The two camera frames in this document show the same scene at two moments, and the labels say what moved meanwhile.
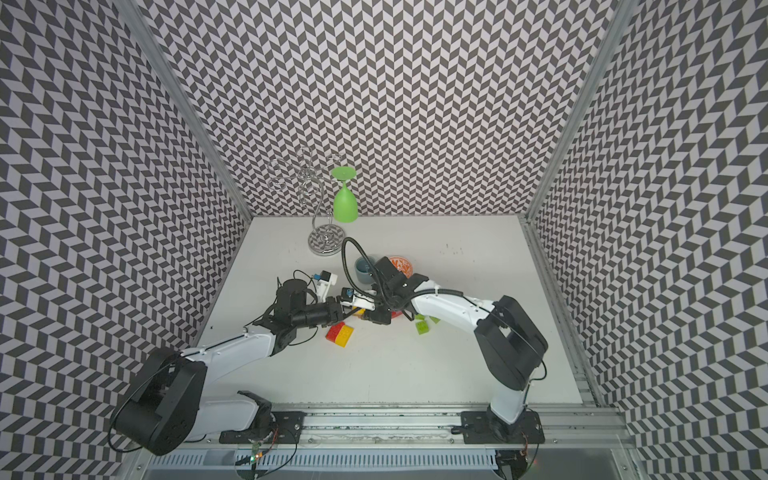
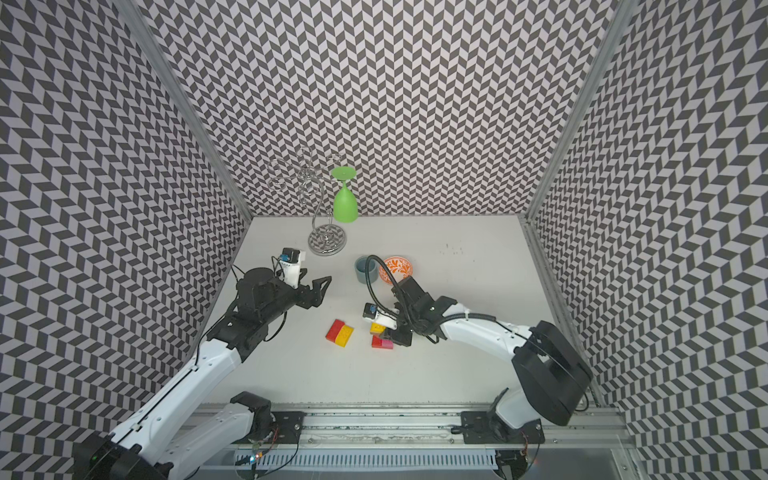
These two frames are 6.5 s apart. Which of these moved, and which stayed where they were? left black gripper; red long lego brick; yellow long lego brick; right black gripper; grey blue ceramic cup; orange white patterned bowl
Moved: left black gripper; right black gripper
Stayed: red long lego brick; orange white patterned bowl; yellow long lego brick; grey blue ceramic cup
